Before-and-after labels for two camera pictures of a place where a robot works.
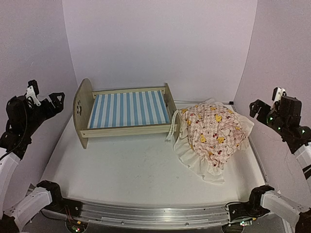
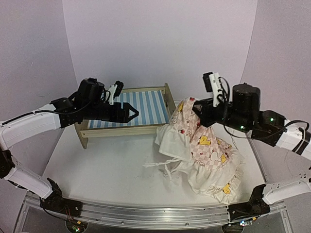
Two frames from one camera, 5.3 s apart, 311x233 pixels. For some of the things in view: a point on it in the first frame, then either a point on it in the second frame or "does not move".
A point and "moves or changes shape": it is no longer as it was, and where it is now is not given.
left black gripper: [58, 107] -> [122, 117]
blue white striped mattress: [128, 108] does not move
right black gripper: [258, 105] -> [205, 119]
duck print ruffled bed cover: [207, 136] moves or changes shape
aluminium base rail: [151, 216] does not move
